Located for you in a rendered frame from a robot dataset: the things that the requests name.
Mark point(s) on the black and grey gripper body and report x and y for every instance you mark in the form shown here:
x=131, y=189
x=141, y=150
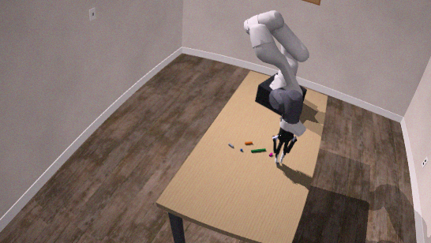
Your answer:
x=283, y=133

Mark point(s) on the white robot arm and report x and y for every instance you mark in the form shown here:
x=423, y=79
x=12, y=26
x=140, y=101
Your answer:
x=284, y=98

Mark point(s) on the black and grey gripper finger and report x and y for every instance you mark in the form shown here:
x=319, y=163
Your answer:
x=286, y=148
x=276, y=151

